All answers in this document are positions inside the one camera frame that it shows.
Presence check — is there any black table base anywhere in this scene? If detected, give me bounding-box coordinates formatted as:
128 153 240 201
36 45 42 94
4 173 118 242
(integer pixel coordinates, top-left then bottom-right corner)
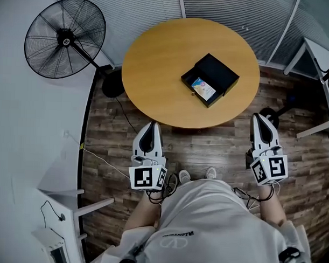
171 125 222 136

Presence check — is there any black harness strap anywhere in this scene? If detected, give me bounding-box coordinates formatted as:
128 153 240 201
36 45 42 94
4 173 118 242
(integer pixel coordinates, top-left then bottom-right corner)
278 247 308 263
118 244 145 263

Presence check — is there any black standing fan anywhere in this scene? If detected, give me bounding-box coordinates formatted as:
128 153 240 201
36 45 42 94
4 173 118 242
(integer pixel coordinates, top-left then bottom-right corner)
22 0 129 99

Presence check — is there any black drawer box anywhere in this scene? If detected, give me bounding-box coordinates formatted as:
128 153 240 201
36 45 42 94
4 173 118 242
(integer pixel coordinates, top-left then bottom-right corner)
179 52 241 110

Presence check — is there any person's left forearm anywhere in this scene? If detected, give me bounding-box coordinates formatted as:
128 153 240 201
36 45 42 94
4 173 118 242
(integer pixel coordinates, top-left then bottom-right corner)
123 190 163 233

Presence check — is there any black desk cable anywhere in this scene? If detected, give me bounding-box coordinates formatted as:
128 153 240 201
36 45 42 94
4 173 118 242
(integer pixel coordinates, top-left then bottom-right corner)
39 200 66 230

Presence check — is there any black fan power cable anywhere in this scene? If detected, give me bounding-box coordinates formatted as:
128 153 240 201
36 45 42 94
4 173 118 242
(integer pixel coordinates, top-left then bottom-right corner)
114 98 141 135

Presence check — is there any person's left shoe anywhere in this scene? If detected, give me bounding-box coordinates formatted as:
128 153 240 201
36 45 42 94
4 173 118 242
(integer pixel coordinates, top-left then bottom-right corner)
178 169 191 184

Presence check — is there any person's white shirt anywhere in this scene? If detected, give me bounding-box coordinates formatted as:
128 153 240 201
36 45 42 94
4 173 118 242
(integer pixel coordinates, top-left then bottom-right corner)
95 174 314 263

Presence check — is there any black electric scooter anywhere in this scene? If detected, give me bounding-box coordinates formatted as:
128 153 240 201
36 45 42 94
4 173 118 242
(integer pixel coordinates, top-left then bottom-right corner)
260 46 329 132

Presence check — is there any white appliance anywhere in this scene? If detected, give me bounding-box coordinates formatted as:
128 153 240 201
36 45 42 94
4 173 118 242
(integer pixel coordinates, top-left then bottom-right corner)
30 227 70 263

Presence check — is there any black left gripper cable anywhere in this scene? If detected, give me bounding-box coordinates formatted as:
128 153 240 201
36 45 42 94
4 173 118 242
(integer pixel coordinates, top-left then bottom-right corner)
145 172 179 205

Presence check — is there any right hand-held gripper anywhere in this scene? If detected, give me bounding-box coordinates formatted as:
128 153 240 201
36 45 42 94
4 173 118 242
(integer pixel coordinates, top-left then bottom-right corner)
244 113 290 187

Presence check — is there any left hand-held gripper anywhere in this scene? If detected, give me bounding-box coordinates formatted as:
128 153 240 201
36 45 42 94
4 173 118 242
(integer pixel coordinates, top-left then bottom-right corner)
128 121 170 192

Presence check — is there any person's right forearm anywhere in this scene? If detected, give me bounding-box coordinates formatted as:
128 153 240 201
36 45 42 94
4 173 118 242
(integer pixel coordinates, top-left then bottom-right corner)
258 184 289 227

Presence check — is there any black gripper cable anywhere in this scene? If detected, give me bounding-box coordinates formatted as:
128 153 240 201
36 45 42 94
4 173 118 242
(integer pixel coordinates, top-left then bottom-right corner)
233 183 281 211
145 172 179 205

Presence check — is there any blue white packet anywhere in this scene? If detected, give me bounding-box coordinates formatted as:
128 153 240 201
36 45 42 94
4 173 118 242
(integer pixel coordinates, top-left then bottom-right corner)
191 77 217 101

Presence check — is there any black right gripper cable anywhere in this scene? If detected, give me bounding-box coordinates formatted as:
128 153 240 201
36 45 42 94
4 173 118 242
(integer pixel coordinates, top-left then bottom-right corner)
233 183 281 211

